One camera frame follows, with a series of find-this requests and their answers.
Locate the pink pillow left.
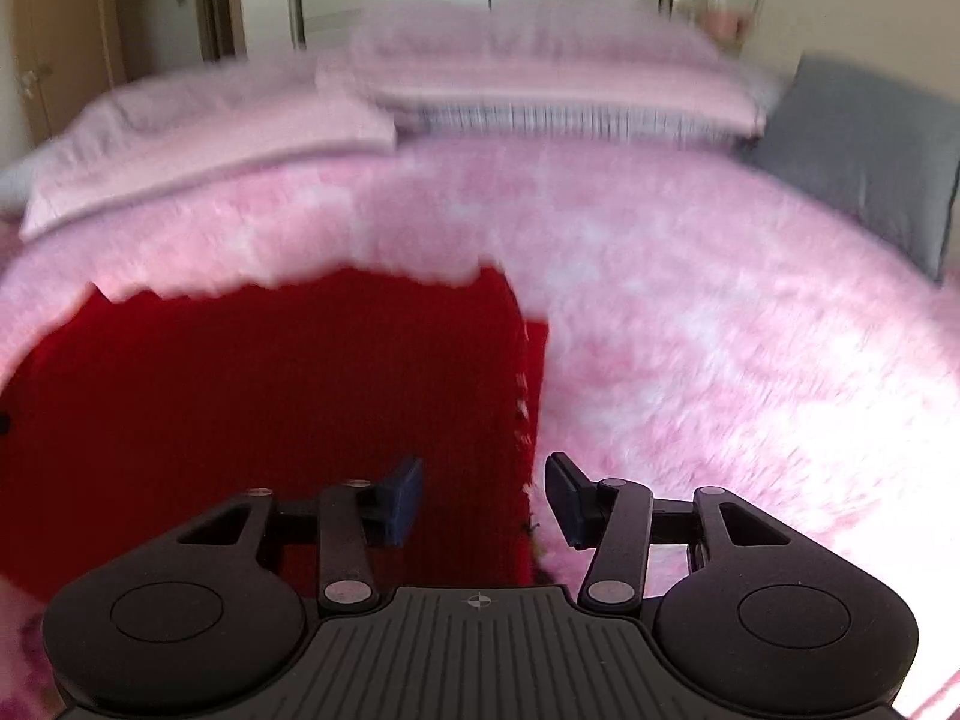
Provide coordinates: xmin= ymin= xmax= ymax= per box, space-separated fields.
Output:
xmin=2 ymin=52 xmax=397 ymax=241

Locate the grey cushion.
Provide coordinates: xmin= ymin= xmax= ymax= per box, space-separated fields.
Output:
xmin=745 ymin=54 xmax=958 ymax=284

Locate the pink fluffy bed blanket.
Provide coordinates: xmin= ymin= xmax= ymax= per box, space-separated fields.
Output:
xmin=2 ymin=138 xmax=958 ymax=718

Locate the pink pillow right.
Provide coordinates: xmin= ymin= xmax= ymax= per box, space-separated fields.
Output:
xmin=314 ymin=0 xmax=788 ymax=145

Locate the pink pillow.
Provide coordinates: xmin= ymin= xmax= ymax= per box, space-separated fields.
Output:
xmin=2 ymin=52 xmax=397 ymax=241
xmin=314 ymin=0 xmax=788 ymax=145

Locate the red knitted sweater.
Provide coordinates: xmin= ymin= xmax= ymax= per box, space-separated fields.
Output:
xmin=2 ymin=268 xmax=547 ymax=600

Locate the brown wooden door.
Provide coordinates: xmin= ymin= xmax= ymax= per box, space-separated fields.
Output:
xmin=2 ymin=0 xmax=127 ymax=145

